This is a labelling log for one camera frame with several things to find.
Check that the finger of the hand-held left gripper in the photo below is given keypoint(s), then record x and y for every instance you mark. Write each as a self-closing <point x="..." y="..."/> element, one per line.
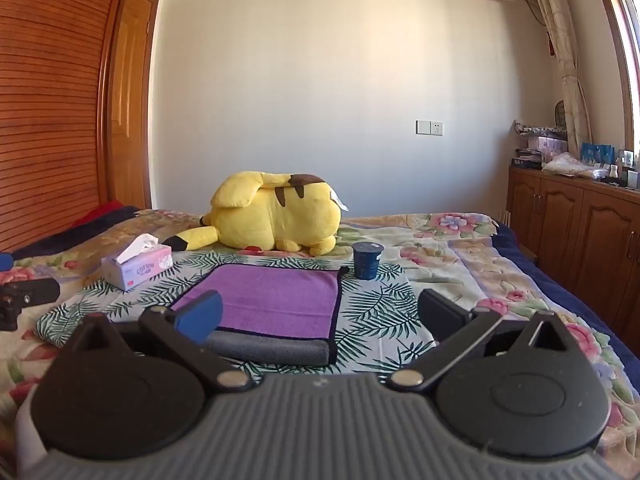
<point x="27" y="294"/>
<point x="4" y="261"/>

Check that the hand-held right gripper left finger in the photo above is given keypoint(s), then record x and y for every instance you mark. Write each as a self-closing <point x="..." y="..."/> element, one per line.
<point x="199" y="319"/>

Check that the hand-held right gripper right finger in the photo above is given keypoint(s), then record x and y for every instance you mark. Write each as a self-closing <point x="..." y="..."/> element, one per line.
<point x="442" y="316"/>

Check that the purple towel with grey back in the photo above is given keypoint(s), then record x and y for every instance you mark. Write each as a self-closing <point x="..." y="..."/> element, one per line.
<point x="280" y="300"/>

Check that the leaf print cloth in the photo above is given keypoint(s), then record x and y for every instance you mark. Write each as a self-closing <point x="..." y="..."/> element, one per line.
<point x="372" y="305"/>

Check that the tissue box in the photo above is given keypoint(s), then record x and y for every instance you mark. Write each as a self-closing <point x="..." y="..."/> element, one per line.
<point x="142" y="267"/>

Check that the dark blue cup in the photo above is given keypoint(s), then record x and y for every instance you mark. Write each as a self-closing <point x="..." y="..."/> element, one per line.
<point x="367" y="260"/>

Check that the red cloth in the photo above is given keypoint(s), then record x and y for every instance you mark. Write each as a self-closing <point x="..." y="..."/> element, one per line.
<point x="102" y="212"/>

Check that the dark blue blanket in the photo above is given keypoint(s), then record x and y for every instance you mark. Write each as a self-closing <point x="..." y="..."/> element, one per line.
<point x="550" y="290"/>

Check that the yellow plush toy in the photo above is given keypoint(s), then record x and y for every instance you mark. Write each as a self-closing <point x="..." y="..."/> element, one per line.
<point x="280" y="210"/>

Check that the louvered wooden wardrobe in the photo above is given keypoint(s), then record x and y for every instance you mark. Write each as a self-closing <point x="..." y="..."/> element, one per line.
<point x="50" y="110"/>

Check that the wooden cabinet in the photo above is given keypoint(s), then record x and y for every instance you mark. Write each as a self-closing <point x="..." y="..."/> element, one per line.
<point x="575" y="225"/>

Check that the stack of boxes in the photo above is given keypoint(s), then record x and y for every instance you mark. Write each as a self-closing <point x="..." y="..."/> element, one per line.
<point x="542" y="147"/>

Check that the wooden door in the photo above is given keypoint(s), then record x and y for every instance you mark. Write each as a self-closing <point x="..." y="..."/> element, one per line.
<point x="131" y="110"/>

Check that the floral plastic bag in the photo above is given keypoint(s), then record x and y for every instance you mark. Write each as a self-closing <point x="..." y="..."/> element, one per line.
<point x="575" y="166"/>

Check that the small white bottle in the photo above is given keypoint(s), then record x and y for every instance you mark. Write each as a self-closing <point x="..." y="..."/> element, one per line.
<point x="613" y="171"/>

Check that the blue gift boxes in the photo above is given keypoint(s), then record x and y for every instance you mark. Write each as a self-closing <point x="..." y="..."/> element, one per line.
<point x="597" y="152"/>

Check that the patterned beige curtain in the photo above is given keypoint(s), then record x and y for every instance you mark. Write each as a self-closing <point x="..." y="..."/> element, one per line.
<point x="565" y="45"/>

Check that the white wall socket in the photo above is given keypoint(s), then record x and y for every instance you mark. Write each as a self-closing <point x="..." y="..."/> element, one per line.
<point x="437" y="128"/>

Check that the white wall switch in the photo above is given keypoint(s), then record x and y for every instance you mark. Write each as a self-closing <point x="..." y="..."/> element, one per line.
<point x="423" y="127"/>

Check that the wooden window frame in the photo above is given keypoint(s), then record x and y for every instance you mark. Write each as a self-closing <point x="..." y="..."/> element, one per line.
<point x="617" y="35"/>

